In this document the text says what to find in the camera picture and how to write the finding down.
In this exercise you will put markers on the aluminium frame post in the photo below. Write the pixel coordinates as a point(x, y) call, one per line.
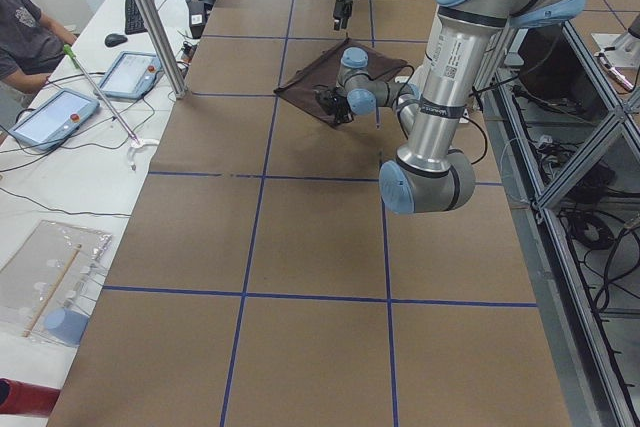
point(162, 46)

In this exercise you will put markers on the black keyboard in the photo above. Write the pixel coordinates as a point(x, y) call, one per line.
point(134, 21)

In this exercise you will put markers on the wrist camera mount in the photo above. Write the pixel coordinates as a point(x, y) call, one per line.
point(327, 99)

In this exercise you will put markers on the clear plastic bag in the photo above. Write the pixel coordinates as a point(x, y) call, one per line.
point(49, 287)

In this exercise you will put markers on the black computer mouse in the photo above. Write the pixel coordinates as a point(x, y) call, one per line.
point(114, 39)

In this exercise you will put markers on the metal rod green handle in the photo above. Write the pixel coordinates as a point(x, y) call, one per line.
point(67, 49)

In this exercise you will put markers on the upper teach pendant tablet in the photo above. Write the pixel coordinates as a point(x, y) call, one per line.
point(131, 76)

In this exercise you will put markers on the person in grey shirt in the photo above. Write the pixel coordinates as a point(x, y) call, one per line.
point(31, 45)

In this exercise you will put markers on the teach pendant tablet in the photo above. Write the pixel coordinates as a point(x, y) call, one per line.
point(131, 76)
point(55, 121)

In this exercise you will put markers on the lower teach pendant tablet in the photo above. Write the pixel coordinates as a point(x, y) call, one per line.
point(55, 121)

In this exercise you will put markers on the brown t-shirt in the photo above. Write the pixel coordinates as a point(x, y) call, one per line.
point(320, 82)

